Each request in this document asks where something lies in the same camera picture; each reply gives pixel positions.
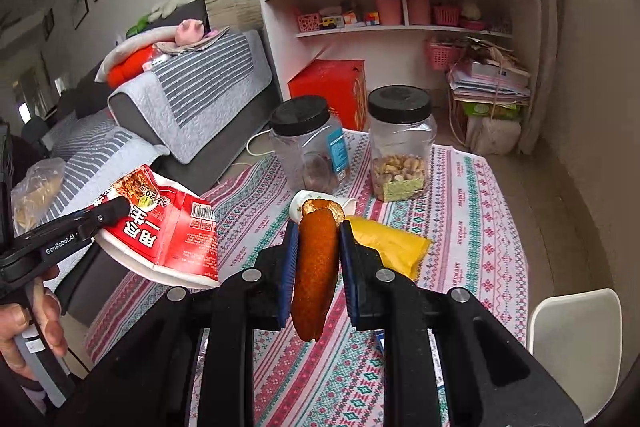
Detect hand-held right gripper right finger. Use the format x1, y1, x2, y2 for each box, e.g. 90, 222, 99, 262
339, 223, 586, 427

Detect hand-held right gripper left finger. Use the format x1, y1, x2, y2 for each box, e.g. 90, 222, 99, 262
55, 219, 301, 427

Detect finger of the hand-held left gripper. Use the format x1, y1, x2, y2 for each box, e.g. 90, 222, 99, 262
54, 243, 103, 308
75, 196, 132, 240

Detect orange brown sausage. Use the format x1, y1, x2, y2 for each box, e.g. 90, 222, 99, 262
291, 198, 347, 342

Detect yellow snack packet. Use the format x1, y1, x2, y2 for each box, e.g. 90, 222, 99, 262
345, 216, 432, 280

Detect blue white paper ticket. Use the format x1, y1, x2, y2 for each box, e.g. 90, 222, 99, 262
376, 329, 447, 390

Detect red instant noodle cup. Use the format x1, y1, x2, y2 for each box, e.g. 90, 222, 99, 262
94, 164, 221, 290

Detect white waste bin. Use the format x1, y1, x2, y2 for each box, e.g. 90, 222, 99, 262
527, 288, 623, 403

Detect person's left hand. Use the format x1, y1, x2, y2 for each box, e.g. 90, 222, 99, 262
0, 264, 68, 383

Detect clear plastic bag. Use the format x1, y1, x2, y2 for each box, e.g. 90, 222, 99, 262
10, 157, 66, 235

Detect striped quilted sofa cover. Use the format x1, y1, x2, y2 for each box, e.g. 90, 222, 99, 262
107, 29, 273, 165
42, 112, 171, 228

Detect grey sofa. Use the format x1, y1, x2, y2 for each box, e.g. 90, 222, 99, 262
10, 0, 283, 328

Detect patterned pink green tablecloth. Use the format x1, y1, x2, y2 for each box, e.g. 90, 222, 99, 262
82, 129, 531, 427

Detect clear jar blue label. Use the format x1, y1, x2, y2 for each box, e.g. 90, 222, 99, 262
269, 96, 351, 195

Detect clear jar of peanuts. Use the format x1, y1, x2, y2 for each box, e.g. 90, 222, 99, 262
367, 85, 437, 202

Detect orange cushion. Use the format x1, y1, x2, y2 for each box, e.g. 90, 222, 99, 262
107, 44, 158, 90

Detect white cushion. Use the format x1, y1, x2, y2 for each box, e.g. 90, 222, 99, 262
95, 29, 176, 82

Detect folded newspaper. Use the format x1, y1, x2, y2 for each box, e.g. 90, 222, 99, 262
152, 26, 232, 58

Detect pink pig plush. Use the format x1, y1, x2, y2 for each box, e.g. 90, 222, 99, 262
172, 19, 213, 45

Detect red cardboard box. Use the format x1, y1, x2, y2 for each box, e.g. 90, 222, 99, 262
287, 59, 367, 132

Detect white plastic bag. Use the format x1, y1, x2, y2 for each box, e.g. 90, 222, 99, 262
467, 117, 522, 156

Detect white plush toy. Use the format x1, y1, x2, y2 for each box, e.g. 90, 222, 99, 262
150, 0, 181, 20

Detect green cardboard box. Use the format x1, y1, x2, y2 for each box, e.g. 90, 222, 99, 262
460, 101, 521, 122

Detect large pink slotted basket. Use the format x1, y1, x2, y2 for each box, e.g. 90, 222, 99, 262
425, 38, 463, 72

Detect pile of papers and books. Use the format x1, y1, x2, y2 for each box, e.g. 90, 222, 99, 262
447, 37, 532, 105

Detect pink pen cup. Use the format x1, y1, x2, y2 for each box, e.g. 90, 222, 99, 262
376, 0, 403, 26

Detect tall pink bin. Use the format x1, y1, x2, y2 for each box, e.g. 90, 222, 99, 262
407, 0, 432, 25

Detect small pink slotted basket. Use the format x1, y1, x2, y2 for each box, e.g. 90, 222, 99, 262
432, 5, 461, 26

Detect beige curtain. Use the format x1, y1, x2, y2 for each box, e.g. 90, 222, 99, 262
522, 0, 562, 154

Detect white cable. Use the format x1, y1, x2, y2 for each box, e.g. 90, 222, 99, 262
247, 129, 273, 158

